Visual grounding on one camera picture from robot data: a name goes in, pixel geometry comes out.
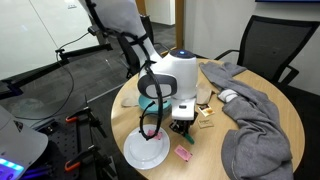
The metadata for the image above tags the brown napkin right of bowl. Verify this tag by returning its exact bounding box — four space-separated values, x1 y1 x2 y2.
196 83 212 105

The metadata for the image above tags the green and white marker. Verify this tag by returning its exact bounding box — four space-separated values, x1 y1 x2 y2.
184 133 194 144

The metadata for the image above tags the brown napkin of bowl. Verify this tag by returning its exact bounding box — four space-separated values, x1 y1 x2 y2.
121 88 140 107
196 83 212 105

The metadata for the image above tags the black mesh chair left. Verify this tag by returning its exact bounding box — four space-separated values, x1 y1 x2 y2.
117 15 170 79

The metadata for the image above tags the brown square packet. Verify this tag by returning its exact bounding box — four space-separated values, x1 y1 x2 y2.
198 119 214 129

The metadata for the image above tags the white plate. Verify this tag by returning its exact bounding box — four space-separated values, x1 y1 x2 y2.
123 128 170 170

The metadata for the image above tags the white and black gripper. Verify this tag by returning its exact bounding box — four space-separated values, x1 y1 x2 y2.
170 98 197 137

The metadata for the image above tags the black mesh chair right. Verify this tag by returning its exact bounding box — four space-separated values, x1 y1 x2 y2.
214 14 320 88

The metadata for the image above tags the black clamp orange handle upper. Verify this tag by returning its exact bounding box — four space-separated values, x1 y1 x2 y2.
65 101 107 138

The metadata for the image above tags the orange tea packet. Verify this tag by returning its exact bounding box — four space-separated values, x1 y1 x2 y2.
198 104 214 117

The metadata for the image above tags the black mesh chair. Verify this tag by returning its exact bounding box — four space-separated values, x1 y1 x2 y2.
214 14 320 88
117 15 170 79

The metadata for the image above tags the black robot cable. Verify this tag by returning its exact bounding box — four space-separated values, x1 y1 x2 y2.
118 31 165 142

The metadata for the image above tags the grey hoodie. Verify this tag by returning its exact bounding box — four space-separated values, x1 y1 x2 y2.
200 62 294 180

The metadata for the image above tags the blue bowl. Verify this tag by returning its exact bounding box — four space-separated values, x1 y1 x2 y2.
138 95 171 115

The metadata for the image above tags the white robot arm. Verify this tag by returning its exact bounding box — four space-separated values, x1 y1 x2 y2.
78 0 198 135

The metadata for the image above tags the pink packet on plate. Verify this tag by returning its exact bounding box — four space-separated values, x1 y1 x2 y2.
147 129 162 140

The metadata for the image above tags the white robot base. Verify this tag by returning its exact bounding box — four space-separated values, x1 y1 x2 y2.
0 106 48 180

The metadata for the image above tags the black clamp orange handle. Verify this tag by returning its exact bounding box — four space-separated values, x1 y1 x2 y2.
64 145 117 180
65 101 107 138

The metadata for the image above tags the brown napkin left of bowl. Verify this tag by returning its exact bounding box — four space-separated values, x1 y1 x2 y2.
121 88 140 107

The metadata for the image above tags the black clamp orange handle lower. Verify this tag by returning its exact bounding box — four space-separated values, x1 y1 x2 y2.
64 145 117 180

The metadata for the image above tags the pink packet on table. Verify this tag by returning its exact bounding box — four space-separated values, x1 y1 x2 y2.
174 145 192 162

